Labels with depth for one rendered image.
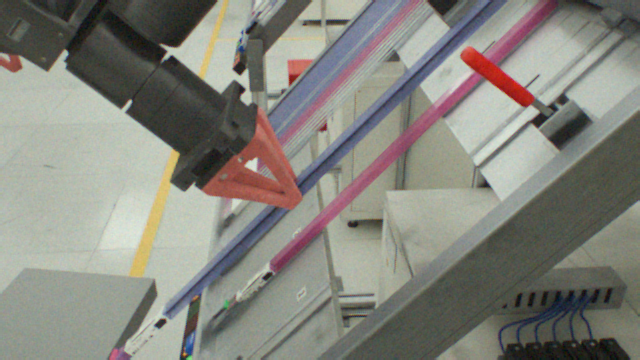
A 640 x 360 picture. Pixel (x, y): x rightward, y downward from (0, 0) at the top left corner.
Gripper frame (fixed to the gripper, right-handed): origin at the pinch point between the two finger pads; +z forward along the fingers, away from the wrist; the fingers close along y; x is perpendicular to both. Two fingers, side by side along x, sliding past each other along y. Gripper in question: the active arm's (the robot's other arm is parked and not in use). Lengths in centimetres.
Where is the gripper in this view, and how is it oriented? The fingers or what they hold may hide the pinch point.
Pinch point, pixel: (290, 193)
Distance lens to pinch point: 47.9
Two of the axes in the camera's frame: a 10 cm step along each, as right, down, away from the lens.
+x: -6.8, 6.6, 3.1
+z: 7.3, 5.9, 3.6
